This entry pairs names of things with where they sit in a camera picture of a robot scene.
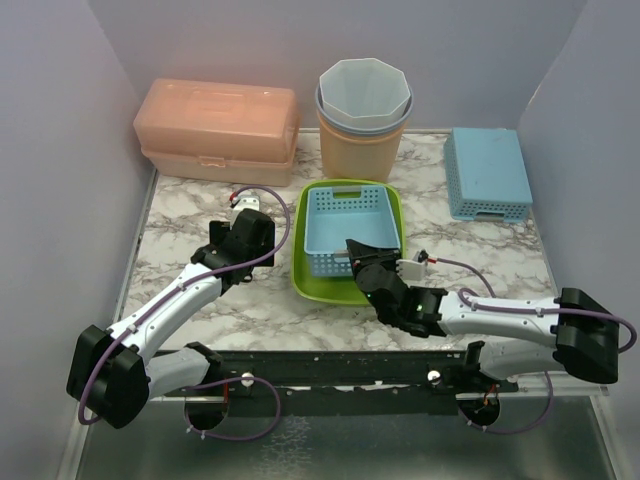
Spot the small blue perforated basket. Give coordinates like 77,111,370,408
303,183,403,278

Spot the white faceted bin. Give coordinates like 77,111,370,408
319,58,412,129

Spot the orange round bin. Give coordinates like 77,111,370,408
317,113,405,182

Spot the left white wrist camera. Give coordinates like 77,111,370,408
231,195,261,214

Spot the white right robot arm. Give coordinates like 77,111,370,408
346,239,622,391

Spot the large blue perforated basket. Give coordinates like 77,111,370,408
443,127,533,223

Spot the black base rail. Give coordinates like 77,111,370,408
159,350,521,417

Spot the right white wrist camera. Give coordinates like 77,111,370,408
396,249,429,282

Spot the green plastic tray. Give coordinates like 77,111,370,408
291,179,406,306

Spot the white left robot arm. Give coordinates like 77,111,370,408
66,209,275,429

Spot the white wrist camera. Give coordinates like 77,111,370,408
231,195,261,214
396,249,429,282

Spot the blue-grey round bin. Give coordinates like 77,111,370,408
314,84,413,137

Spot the orange plastic toolbox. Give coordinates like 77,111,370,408
133,79,300,187

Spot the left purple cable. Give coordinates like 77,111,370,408
78,185,293,442

